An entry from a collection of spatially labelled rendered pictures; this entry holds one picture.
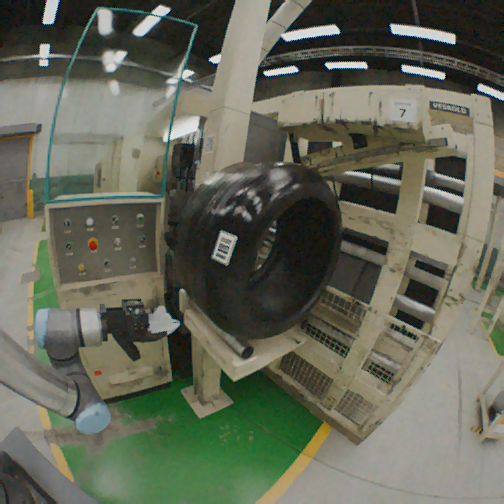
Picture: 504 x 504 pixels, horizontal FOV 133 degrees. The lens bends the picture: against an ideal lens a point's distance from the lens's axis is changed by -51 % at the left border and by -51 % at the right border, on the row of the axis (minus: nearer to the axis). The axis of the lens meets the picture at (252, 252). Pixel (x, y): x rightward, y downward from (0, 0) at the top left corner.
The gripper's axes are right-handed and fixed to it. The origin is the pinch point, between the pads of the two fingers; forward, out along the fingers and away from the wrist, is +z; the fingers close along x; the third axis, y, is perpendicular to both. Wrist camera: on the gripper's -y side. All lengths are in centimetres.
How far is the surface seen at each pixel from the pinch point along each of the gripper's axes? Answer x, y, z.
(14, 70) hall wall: 846, 425, -547
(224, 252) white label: -10.2, 23.9, 4.0
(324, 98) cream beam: 2, 81, 41
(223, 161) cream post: 27, 47, 22
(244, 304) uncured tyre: -11.6, 11.7, 11.6
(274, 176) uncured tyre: -8.6, 41.8, 14.3
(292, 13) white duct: 31, 154, 38
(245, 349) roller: -10.0, -5.8, 18.2
